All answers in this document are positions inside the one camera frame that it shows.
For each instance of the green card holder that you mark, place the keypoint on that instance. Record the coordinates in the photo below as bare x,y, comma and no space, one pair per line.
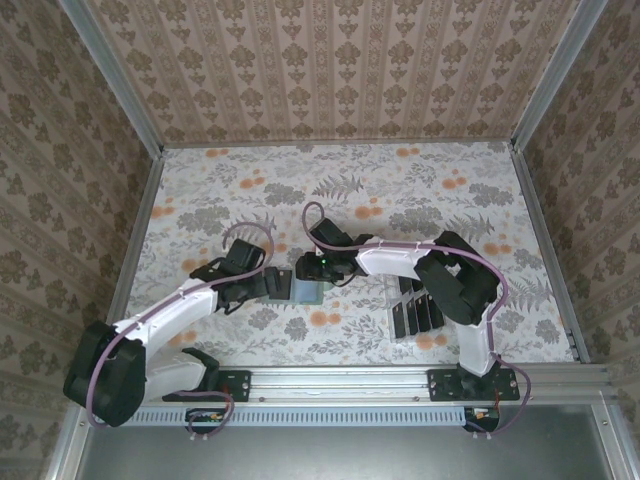
307,295

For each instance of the black credit card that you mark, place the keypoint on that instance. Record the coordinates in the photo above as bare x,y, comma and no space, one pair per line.
411,318
423,315
398,323
404,285
417,287
434,314

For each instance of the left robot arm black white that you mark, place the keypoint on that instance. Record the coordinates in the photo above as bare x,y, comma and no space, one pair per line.
170,325

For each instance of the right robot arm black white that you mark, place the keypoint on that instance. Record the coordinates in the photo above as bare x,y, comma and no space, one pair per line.
390,260

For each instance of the clear plastic card tray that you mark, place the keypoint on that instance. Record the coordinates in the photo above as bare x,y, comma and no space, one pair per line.
391,290

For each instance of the floral paper table cover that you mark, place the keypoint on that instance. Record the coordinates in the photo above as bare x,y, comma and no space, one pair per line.
300,175

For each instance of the black connector box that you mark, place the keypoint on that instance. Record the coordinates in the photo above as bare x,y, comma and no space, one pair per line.
205,416
482,415

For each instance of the grey metal panel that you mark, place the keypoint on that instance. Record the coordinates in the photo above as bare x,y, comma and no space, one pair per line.
325,455

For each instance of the thin aluminium table edge rail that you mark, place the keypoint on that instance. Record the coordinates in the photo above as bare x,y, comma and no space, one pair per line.
340,144

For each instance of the long aluminium mounting rail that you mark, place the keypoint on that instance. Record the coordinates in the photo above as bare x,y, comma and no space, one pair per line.
340,382

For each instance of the aluminium frame post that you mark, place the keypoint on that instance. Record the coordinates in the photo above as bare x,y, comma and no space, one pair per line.
556,75
114,75

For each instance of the aluminium panel frame profile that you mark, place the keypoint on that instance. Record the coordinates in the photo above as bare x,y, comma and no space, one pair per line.
62,460
607,450

